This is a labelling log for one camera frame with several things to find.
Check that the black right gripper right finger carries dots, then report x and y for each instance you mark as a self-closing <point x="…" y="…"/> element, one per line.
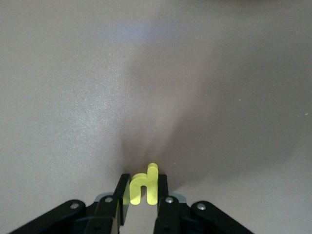
<point x="168" y="214"/>

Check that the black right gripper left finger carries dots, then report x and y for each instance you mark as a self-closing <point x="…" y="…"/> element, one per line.
<point x="107" y="214"/>

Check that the yellow foam letter h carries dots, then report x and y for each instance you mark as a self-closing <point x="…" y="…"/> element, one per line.
<point x="151" y="185"/>

